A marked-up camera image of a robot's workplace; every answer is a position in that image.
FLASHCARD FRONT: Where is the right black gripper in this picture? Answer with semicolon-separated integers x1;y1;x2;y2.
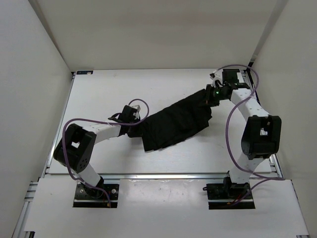
197;84;228;108

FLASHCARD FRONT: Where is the black pleated skirt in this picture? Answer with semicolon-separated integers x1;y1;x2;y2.
140;89;211;152

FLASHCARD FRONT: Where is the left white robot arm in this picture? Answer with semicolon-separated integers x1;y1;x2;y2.
53;121;139;198

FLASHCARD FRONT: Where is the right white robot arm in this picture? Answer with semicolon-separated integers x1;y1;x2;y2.
206;83;282;198

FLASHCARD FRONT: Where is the left blue corner label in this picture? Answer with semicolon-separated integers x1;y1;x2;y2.
76;70;94;75

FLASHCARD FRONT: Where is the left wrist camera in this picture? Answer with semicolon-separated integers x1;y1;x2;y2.
108;105;141;123

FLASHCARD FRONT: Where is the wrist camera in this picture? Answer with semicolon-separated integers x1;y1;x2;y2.
210;69;250;90
108;105;141;123

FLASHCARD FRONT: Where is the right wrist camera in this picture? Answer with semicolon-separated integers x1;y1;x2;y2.
210;69;250;90

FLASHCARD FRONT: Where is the front aluminium rail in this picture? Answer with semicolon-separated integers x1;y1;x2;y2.
101;173;226;180

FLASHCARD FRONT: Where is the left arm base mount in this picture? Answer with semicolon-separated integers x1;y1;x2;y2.
73;178;119;208

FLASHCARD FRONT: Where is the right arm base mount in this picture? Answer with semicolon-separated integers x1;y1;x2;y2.
203;177;255;210

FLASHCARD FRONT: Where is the left aluminium frame rail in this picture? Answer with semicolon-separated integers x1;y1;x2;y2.
11;181;38;238

